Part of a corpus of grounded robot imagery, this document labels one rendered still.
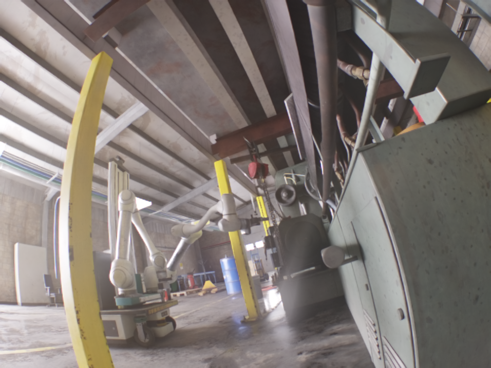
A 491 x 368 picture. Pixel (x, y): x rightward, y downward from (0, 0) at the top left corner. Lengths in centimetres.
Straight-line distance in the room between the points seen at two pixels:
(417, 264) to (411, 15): 43
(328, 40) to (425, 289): 34
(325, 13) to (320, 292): 214
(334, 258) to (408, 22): 49
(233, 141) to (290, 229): 106
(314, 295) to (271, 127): 170
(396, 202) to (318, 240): 178
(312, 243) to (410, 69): 189
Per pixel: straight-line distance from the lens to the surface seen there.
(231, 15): 152
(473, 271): 37
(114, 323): 195
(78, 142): 97
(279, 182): 313
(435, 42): 46
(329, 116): 46
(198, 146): 219
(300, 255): 201
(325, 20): 30
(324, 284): 222
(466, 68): 45
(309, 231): 205
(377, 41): 29
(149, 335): 191
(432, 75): 27
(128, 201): 178
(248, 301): 223
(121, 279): 165
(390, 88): 265
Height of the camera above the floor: 49
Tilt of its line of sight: 21 degrees up
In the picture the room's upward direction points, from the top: 14 degrees counter-clockwise
